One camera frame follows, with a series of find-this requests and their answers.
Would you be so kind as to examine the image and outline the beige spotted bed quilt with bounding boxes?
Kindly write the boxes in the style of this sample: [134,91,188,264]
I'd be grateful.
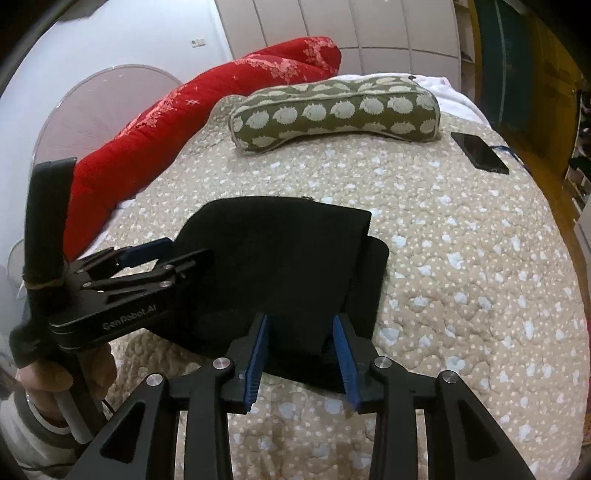
[69,95,585,480]

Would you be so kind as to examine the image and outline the white electric fan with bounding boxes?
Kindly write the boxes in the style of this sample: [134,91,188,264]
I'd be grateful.
[32,65,185,164]

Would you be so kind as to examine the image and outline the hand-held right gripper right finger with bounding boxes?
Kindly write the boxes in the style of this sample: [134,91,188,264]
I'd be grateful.
[332,315,539,480]

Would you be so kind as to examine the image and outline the red floral quilt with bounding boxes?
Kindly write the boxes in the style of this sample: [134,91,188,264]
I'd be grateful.
[62,36,343,259]

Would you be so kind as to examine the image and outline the person's left hand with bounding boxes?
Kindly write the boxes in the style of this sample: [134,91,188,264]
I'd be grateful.
[21,344,116,405]

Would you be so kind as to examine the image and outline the white wardrobe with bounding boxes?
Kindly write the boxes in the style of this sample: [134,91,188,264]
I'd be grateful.
[215,0,462,77]

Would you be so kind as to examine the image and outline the teal curtain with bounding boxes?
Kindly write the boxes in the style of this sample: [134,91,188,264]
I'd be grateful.
[471,0,536,139]

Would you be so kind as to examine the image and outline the black pants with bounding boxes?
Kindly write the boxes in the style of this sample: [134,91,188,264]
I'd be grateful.
[173,196,391,393]

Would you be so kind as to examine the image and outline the wooden door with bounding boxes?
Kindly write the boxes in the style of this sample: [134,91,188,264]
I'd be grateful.
[522,0,588,171]

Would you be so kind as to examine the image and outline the olive patterned pillow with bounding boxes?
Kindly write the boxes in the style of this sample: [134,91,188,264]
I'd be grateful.
[229,76,443,158]

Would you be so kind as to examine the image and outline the blue lanyard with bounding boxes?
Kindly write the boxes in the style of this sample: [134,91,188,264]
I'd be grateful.
[492,145,532,171]

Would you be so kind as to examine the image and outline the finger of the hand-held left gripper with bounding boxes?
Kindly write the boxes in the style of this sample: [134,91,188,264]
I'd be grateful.
[89,249,213,295]
[69,237,178,280]

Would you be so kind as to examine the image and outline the black phone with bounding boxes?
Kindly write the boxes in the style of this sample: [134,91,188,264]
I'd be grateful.
[450,131,510,175]

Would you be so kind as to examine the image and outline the white open shelf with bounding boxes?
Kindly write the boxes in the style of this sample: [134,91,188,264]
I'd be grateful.
[455,0,478,97]

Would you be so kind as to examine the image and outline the person's left forearm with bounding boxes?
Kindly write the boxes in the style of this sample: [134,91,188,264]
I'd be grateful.
[0,392,93,480]

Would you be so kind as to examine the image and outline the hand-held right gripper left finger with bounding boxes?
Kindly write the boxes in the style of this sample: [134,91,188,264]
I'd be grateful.
[60,314,271,480]

